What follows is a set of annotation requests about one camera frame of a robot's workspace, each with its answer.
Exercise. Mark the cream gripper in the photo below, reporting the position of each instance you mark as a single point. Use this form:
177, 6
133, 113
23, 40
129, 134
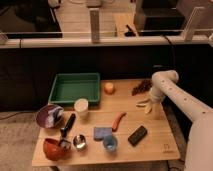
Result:
155, 99

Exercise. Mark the yellow banana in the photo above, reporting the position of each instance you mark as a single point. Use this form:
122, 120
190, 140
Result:
146, 104

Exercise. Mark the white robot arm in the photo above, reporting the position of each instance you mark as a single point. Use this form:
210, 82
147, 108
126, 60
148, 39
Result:
199, 153

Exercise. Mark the green plastic tray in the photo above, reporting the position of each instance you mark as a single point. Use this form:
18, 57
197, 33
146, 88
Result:
67, 88

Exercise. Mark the dark purple grape bunch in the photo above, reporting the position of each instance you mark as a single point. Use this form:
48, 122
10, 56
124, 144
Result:
142, 87

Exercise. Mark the wooden folding table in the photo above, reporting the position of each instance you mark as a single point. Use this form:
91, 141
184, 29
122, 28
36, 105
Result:
117, 131

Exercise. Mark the black rectangular block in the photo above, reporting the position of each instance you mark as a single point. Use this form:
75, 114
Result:
137, 135

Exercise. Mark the orange fruit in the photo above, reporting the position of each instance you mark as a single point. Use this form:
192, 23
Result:
109, 88

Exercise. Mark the blue glass cup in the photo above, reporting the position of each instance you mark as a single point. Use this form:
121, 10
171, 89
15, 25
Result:
110, 143

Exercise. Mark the blue sponge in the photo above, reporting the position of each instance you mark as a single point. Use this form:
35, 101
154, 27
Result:
100, 132

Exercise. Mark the white cup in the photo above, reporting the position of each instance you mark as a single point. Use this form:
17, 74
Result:
81, 107

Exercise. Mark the black box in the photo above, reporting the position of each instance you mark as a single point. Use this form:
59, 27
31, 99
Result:
157, 15

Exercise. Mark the small silver metal cup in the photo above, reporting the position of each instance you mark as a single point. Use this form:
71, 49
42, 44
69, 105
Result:
79, 142

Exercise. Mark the purple and white bowl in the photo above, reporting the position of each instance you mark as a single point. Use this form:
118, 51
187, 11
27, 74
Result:
49, 116

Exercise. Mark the red bowl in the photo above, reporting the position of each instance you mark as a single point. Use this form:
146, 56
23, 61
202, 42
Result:
55, 150

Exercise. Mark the white angled bracket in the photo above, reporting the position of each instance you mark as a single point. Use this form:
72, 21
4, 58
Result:
192, 23

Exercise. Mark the black handled tool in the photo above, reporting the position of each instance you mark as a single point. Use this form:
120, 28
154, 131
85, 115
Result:
68, 125

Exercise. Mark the grey metal post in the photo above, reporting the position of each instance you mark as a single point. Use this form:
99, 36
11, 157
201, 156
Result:
95, 26

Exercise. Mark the white horizontal rail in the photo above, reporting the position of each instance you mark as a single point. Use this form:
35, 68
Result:
105, 41

